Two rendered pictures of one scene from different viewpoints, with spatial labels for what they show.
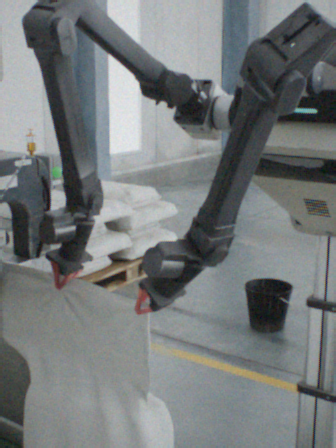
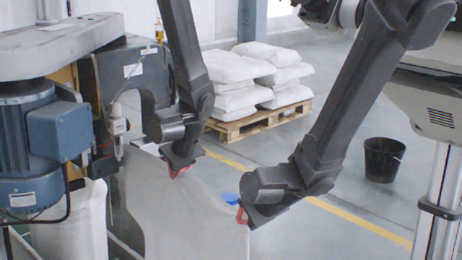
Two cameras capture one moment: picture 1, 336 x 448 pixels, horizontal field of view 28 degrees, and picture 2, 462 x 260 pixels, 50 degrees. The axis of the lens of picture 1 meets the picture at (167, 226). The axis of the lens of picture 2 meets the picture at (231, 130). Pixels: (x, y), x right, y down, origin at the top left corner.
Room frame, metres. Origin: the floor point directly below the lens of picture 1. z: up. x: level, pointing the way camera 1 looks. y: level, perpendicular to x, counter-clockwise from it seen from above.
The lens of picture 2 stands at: (0.45, -0.06, 1.60)
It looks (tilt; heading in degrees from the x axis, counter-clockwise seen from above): 21 degrees down; 9
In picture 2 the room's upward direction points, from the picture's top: 1 degrees clockwise
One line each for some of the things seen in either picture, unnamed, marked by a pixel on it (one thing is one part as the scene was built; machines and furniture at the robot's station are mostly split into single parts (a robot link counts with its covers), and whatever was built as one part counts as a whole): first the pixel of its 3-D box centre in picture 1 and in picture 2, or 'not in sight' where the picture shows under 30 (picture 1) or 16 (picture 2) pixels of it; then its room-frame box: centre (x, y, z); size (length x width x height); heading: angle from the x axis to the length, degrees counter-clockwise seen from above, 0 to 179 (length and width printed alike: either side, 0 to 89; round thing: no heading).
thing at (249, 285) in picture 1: (267, 305); (382, 161); (3.81, -0.61, 0.13); 0.30 x 0.30 x 0.26
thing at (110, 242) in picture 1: (83, 245); (234, 95); (4.51, 0.59, 0.32); 0.66 x 0.43 x 0.15; 146
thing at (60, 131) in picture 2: not in sight; (62, 135); (1.24, 0.39, 1.25); 0.10 x 0.08 x 0.12; 169
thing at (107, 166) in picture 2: not in sight; (99, 164); (1.55, 0.47, 1.04); 0.08 x 0.06 x 0.05; 144
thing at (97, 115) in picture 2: not in sight; (68, 79); (1.57, 0.55, 1.26); 0.22 x 0.05 x 0.16; 54
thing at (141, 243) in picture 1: (136, 242); (279, 94); (5.02, 0.24, 0.20); 0.67 x 0.43 x 0.15; 144
